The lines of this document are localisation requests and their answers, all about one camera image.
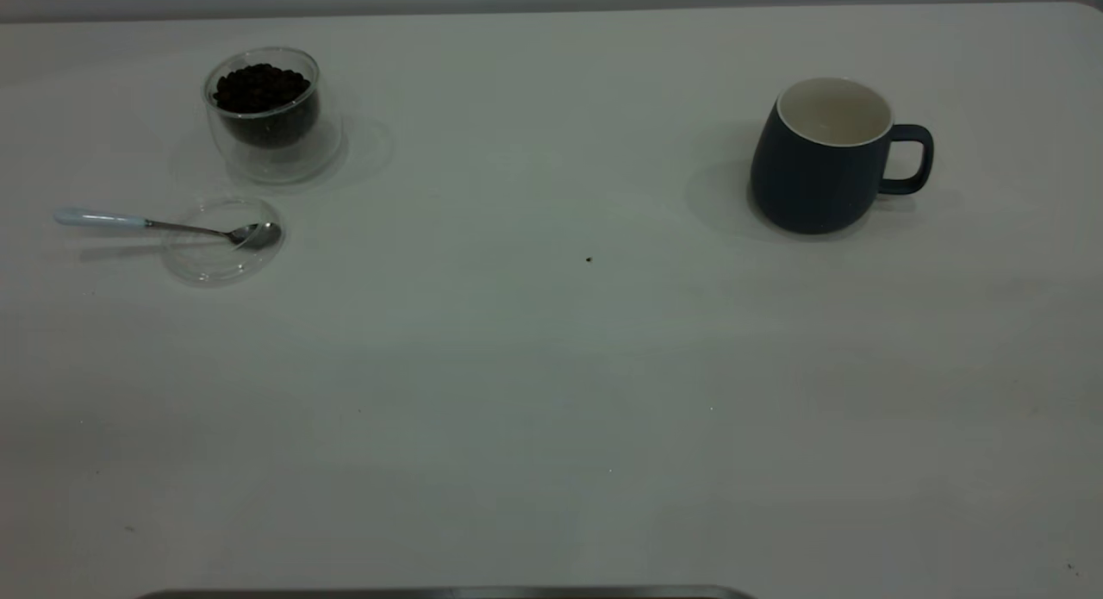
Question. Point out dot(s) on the double-walled glass cup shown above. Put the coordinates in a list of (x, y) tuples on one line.
[(276, 164)]

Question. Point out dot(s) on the dark coffee beans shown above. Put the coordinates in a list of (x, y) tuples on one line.
[(258, 90)]

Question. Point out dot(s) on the dark blue ceramic mug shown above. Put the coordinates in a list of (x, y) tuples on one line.
[(810, 185)]

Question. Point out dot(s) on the clear glass lid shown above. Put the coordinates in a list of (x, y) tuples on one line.
[(211, 263)]

